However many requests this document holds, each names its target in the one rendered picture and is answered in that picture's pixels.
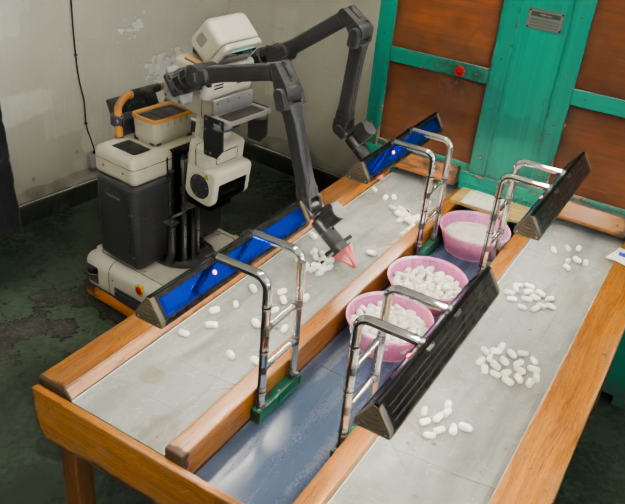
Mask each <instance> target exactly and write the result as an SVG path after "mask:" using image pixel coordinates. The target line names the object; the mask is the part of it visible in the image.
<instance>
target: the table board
mask: <svg viewBox="0 0 625 504"><path fill-rule="evenodd" d="M32 391H33V398H34V404H35V409H36V417H37V423H38V426H39V428H40V430H41V431H42V432H43V434H44V435H45V436H46V437H47V438H48V439H50V440H52V441H53V442H55V443H56V444H58V445H60V446H61V447H63V448H64V449H66V450H68V451H69V452H71V453H72V454H74V455H76V456H77V457H79V458H80V459H82V460H86V461H88V462H89V463H90V464H91V465H92V466H93V467H95V468H96V469H98V470H100V471H101V472H103V473H104V474H106V475H108V476H109V477H111V478H112V479H114V480H116V481H117V482H119V483H120V484H122V485H124V486H125V487H127V488H128V489H130V490H132V491H134V492H135V493H137V494H139V495H141V496H142V497H143V498H145V499H146V500H148V501H149V502H151V503H153V504H244V503H242V502H241V501H239V500H237V499H236V498H234V497H232V496H230V495H229V494H227V493H225V492H224V491H222V490H220V489H218V488H217V487H215V486H213V485H212V484H210V483H208V482H206V481H205V480H203V479H201V478H200V477H198V476H196V475H194V474H193V473H191V472H189V471H188V470H186V469H184V468H182V467H181V466H179V465H177V464H176V463H174V462H172V461H170V460H169V459H167V458H165V457H164V456H162V455H160V454H158V453H157V452H155V451H153V450H152V449H150V448H148V447H146V446H145V445H143V444H141V443H140V442H138V441H136V440H134V439H133V438H131V437H129V436H128V435H126V434H124V433H122V432H121V431H119V430H117V429H116V428H114V427H112V426H110V425H109V424H107V423H105V422H104V421H102V420H100V419H98V418H97V417H95V416H93V415H92V414H90V413H88V412H86V411H85V410H83V409H81V408H80V407H78V406H76V405H74V404H73V403H71V402H69V401H68V400H66V399H64V398H62V397H61V396H59V395H57V394H56V393H54V392H52V391H50V390H49V389H47V388H45V387H44V386H42V385H40V384H36V385H35V386H33V387H32Z"/></svg>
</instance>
